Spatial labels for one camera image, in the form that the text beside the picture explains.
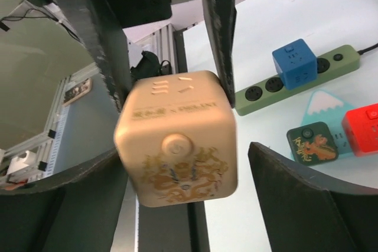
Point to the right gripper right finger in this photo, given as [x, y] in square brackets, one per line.
[306, 210]

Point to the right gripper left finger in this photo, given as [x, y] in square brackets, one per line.
[74, 210]

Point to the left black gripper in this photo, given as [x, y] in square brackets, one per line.
[99, 23]

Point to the dark green cube adapter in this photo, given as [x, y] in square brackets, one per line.
[312, 144]

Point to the red cube plug adapter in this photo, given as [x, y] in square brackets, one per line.
[360, 127]

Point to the teal triangular power socket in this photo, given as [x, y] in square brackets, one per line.
[325, 107]

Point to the beige cube plug adapter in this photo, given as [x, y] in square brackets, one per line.
[176, 137]

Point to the blue cube plug adapter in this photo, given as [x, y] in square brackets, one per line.
[295, 64]

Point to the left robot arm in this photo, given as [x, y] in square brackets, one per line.
[150, 64]

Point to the white slotted cable duct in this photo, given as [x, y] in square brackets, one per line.
[57, 122]

